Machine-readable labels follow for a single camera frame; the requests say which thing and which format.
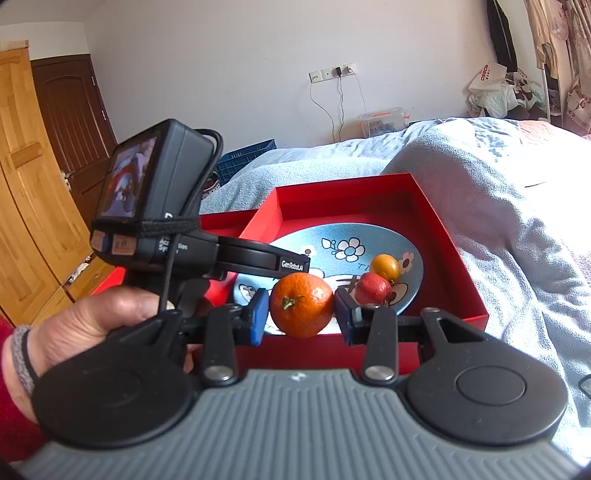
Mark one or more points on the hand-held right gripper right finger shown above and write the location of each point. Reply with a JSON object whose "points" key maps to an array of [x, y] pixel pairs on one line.
{"points": [[345, 321]]}

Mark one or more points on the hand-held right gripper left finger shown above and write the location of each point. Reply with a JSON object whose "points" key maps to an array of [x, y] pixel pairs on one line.
{"points": [[256, 321]]}

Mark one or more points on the orange mandarin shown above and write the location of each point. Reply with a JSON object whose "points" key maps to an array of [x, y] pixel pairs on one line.
{"points": [[302, 304]]}

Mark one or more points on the blue floral plate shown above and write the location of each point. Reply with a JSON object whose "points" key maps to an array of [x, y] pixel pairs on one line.
{"points": [[318, 242]]}

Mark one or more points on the person's left forearm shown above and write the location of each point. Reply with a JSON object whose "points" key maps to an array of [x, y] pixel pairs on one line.
{"points": [[14, 429]]}

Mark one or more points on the person's left hand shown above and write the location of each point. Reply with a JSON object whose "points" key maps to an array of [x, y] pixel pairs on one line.
{"points": [[87, 323]]}

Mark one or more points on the small red fruit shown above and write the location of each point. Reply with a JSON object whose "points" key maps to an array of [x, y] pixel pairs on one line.
{"points": [[373, 288]]}

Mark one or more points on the small yellow orange fruit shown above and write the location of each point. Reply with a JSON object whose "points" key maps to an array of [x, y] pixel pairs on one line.
{"points": [[385, 267]]}

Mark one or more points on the red box lid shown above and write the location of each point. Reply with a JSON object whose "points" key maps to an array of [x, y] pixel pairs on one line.
{"points": [[221, 226]]}

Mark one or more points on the blue plastic crate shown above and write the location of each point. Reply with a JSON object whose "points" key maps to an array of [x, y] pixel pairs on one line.
{"points": [[244, 159]]}

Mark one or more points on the dark brown door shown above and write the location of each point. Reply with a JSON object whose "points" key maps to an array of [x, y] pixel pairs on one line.
{"points": [[69, 120]]}

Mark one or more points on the red cardboard box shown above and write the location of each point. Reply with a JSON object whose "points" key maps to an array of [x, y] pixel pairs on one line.
{"points": [[443, 258]]}

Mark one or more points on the wooden wardrobe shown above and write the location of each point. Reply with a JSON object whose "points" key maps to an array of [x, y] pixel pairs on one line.
{"points": [[32, 184]]}

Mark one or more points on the light blue blanket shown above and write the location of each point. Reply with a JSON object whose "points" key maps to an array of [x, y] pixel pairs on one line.
{"points": [[489, 198]]}

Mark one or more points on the clear storage box orange latches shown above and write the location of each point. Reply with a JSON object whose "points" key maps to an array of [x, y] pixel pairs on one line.
{"points": [[383, 122]]}

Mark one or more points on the grey wristband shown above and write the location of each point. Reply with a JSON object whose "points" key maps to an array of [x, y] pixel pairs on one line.
{"points": [[21, 357]]}

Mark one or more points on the pile of clothes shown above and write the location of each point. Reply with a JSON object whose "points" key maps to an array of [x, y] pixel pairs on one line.
{"points": [[512, 99]]}

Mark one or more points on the pink bed cover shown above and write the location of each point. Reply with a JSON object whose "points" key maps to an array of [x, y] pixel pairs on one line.
{"points": [[556, 132]]}

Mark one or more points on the white shopping bag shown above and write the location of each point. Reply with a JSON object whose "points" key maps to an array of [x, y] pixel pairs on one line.
{"points": [[489, 76]]}

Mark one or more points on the hanging dark coat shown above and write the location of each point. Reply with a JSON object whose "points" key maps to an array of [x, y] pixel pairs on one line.
{"points": [[501, 32]]}

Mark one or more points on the floral curtain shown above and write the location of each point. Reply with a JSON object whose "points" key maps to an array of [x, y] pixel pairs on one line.
{"points": [[570, 50]]}

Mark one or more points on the white wall socket strip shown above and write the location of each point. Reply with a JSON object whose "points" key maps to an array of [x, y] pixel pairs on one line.
{"points": [[330, 72]]}

